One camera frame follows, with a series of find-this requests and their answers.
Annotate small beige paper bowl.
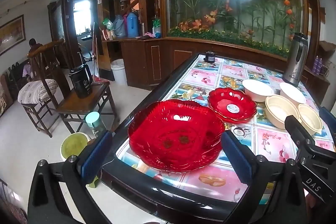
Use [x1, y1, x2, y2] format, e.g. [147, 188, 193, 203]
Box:
[297, 104, 323, 135]

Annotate beige paper plate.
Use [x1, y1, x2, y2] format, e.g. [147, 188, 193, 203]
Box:
[265, 95, 301, 130]

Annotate white paper bowl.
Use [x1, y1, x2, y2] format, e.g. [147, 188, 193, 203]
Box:
[242, 80, 274, 102]
[279, 83, 306, 107]

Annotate small red plastic plate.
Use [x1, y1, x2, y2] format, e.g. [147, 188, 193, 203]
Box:
[207, 88, 257, 124]

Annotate large red plastic plate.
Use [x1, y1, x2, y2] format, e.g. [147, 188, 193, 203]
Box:
[127, 99, 225, 173]

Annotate green top plastic stool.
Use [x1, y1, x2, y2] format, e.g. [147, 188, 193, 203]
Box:
[60, 132, 91, 161]

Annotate teal lidded cup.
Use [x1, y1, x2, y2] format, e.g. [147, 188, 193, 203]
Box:
[85, 111, 106, 138]

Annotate purple bottles on shelf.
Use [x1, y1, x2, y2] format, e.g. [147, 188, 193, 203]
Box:
[312, 56, 322, 75]

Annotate stainless steel thermos jug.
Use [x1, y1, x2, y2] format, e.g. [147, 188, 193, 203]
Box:
[282, 32, 309, 87]

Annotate chair with striped cushion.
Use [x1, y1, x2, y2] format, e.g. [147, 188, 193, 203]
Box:
[17, 56, 59, 138]

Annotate black electric kettle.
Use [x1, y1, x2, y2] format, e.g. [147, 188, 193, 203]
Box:
[69, 64, 93, 98]

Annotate seated person in background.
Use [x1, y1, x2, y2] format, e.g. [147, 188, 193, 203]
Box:
[23, 38, 42, 81]

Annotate white plastic bucket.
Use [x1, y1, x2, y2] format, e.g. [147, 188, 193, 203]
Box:
[110, 59, 127, 86]

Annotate dark wooden chair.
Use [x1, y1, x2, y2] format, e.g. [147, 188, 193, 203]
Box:
[27, 39, 120, 133]

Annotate small black device on table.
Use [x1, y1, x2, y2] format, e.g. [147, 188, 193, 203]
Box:
[203, 51, 216, 64]

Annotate wooden cabinet counter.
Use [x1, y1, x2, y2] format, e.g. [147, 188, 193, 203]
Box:
[102, 36, 330, 104]

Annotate grey thermos jug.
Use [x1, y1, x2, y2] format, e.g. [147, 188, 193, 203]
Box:
[113, 15, 126, 38]

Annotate blue thermos jug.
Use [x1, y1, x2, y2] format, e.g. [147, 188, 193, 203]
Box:
[126, 12, 139, 38]

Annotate framed wall painting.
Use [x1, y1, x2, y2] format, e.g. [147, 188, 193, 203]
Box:
[0, 14, 26, 55]

